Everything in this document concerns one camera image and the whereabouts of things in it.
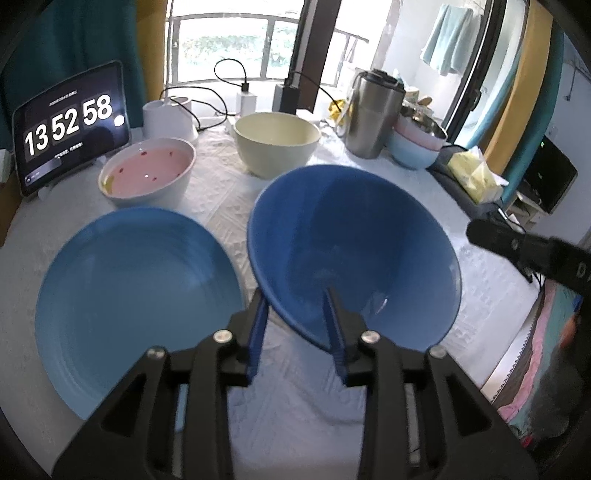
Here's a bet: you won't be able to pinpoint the large dark blue bowl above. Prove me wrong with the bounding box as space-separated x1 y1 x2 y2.
246 165 462 351

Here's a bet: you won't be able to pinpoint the pink strawberry bowl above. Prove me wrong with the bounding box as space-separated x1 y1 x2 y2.
97 138 197 210

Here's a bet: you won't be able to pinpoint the cream bowl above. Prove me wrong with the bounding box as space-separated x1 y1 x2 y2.
233 112 322 180

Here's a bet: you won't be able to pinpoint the stacked pastel bowls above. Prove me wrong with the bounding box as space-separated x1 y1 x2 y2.
386 104 448 170

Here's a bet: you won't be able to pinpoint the person's right hand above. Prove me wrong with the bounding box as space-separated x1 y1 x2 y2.
559 314 577 349

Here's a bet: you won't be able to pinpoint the black monitor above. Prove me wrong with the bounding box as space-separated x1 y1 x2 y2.
518 136 578 214

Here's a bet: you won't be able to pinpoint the yellow tissue pack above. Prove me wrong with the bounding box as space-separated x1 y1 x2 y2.
448 146 509 204

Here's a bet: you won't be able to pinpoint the yellow curtain right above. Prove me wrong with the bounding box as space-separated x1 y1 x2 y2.
485 1 553 175

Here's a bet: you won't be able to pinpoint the yellow curtain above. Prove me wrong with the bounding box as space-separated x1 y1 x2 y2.
485 1 553 175
135 0 167 101

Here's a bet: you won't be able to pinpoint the hanging light blue towel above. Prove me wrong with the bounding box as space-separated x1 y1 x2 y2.
421 4 482 76

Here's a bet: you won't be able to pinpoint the stainless steel tumbler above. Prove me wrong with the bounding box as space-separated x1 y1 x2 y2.
345 69 406 159

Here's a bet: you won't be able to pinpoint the yellow plastic bag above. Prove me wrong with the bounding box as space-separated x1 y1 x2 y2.
329 98 352 129

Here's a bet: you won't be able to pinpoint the tablet showing clock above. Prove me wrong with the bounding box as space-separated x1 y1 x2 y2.
12 60 130 197

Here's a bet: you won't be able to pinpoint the white desk lamp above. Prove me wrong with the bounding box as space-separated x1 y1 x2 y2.
142 96 198 143

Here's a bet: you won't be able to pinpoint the white power strip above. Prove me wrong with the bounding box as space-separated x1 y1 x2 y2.
194 116 228 133

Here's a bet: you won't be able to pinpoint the black charger adapter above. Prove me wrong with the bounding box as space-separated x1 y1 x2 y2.
271 76 300 115

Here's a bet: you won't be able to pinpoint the white charger adapter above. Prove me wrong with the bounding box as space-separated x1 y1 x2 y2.
235 81 257 117

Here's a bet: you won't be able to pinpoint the teal curtain left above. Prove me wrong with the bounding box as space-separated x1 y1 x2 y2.
1 1 147 150

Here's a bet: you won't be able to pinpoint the yellow curtain left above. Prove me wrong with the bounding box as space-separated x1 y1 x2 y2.
135 0 167 101

